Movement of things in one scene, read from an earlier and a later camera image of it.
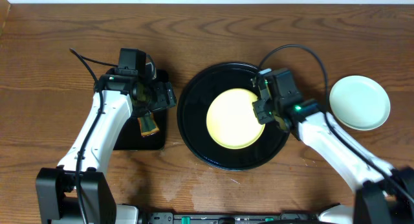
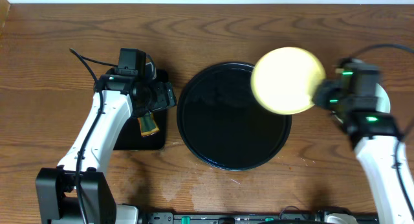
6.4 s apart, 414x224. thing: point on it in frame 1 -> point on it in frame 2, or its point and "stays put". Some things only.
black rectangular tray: x=130 y=137 stays put
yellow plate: x=231 y=120 -> x=283 y=78
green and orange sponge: x=147 y=124 stays put
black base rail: x=211 y=217 stays put
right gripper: x=261 y=117 -> x=323 y=87
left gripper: x=163 y=96 stays put
